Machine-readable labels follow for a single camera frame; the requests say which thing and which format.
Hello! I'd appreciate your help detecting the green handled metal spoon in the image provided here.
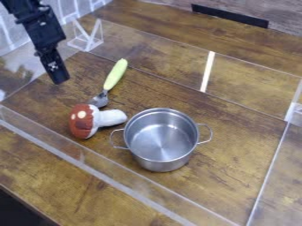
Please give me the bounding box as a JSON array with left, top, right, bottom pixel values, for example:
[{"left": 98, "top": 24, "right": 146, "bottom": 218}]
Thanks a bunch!
[{"left": 89, "top": 58, "right": 127, "bottom": 108}]

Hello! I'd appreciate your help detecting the clear acrylic bracket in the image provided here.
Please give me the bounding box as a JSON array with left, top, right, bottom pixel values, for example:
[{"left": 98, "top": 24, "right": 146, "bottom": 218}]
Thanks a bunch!
[{"left": 67, "top": 19, "right": 105, "bottom": 52}]

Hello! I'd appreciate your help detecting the stainless steel pot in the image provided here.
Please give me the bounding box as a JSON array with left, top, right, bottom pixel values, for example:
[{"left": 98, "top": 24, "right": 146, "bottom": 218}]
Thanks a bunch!
[{"left": 110, "top": 108, "right": 214, "bottom": 172}]

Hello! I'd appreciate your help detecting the clear acrylic barrier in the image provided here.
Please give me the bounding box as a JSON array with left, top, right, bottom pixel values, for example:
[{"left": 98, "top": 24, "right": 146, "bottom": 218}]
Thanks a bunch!
[
  {"left": 248, "top": 80, "right": 302, "bottom": 226},
  {"left": 0, "top": 105, "right": 240, "bottom": 226}
]

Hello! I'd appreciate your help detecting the clear acrylic front barrier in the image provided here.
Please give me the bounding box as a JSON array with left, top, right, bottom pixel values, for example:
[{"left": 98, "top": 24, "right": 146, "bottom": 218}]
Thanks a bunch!
[{"left": 0, "top": 105, "right": 240, "bottom": 226}]

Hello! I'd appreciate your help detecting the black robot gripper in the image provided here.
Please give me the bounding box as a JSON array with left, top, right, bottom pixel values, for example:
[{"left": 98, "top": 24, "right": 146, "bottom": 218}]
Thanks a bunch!
[{"left": 0, "top": 0, "right": 70, "bottom": 84}]

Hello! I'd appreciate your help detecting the plush brown white mushroom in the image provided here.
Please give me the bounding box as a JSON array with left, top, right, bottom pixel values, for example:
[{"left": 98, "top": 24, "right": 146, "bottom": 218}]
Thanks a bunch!
[{"left": 69, "top": 103, "right": 127, "bottom": 139}]

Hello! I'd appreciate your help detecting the clear acrylic right barrier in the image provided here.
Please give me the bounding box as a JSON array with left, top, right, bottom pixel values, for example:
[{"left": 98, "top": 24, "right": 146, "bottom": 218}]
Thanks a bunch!
[{"left": 248, "top": 80, "right": 302, "bottom": 226}]

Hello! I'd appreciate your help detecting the black strip on table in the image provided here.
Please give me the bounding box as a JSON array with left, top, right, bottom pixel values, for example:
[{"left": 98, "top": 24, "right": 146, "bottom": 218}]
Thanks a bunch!
[{"left": 192, "top": 4, "right": 269, "bottom": 28}]

